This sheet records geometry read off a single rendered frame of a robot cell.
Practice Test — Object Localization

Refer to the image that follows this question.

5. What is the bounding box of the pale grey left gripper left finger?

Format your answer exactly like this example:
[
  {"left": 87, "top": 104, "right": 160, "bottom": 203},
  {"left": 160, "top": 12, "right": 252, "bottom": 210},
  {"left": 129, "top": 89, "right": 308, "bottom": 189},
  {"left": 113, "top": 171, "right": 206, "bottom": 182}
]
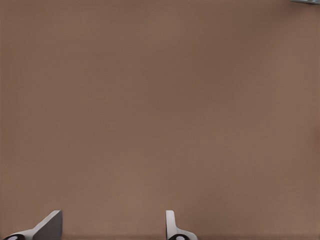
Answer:
[{"left": 1, "top": 209, "right": 63, "bottom": 240}]

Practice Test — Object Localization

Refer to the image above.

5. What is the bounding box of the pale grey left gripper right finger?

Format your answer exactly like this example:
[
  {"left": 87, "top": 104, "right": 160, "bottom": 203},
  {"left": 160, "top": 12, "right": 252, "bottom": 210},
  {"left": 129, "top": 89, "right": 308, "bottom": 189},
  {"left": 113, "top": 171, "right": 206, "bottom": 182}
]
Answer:
[{"left": 165, "top": 209, "right": 198, "bottom": 240}]

